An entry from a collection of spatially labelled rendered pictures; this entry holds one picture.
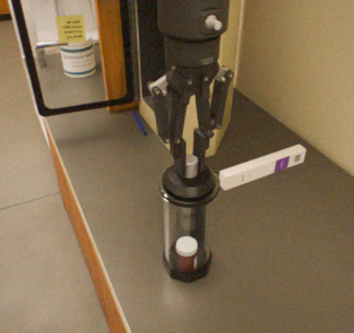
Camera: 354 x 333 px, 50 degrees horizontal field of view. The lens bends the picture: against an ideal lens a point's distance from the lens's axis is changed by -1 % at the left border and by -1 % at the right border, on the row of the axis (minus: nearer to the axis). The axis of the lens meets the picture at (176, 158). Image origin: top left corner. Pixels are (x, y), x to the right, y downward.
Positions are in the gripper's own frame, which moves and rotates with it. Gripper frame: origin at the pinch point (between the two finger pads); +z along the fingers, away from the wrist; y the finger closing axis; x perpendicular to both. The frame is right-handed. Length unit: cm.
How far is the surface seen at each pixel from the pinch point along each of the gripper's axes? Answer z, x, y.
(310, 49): 4, 34, 57
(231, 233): 28.6, 2.5, 12.6
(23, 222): 123, 129, -37
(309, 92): 16, 31, 57
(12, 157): 124, 198, -35
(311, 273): 28.5, -14.0, 21.6
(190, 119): 14.7, 30.6, 16.4
